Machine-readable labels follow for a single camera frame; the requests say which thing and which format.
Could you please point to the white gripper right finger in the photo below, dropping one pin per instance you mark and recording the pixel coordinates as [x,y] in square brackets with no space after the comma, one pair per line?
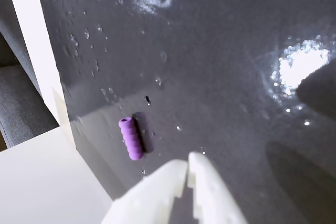
[212,197]

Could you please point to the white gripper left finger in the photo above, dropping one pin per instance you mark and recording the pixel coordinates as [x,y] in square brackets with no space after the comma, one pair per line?
[155,195]

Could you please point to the grey fabric sofa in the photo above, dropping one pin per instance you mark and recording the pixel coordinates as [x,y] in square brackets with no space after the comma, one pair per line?
[18,98]

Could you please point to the black glossy table mat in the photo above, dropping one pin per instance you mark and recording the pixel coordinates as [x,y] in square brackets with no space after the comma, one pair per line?
[210,77]

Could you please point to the purple ribbed pen grip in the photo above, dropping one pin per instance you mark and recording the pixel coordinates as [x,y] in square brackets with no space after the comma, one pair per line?
[132,140]

